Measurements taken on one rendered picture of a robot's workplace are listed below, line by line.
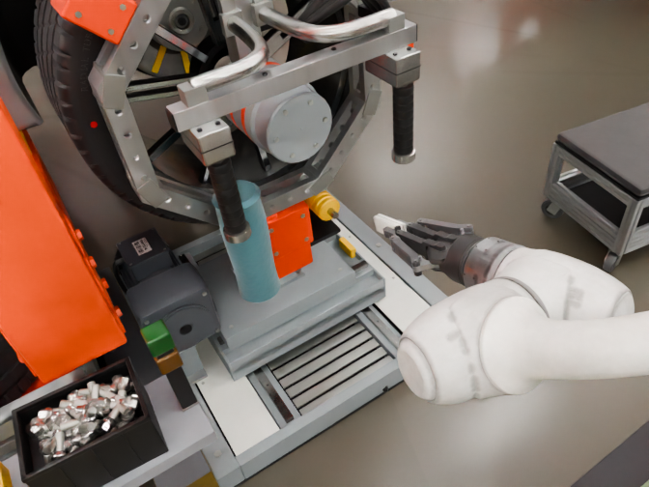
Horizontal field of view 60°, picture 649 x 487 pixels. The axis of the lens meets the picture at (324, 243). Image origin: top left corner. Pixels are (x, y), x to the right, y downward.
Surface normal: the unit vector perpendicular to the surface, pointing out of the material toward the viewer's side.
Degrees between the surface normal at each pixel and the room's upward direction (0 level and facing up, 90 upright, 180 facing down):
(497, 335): 34
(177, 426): 0
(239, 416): 0
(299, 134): 90
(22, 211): 90
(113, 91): 90
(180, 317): 90
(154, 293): 0
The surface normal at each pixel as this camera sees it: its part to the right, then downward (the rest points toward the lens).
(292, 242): 0.53, 0.54
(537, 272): -0.11, -0.84
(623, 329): -0.50, -0.58
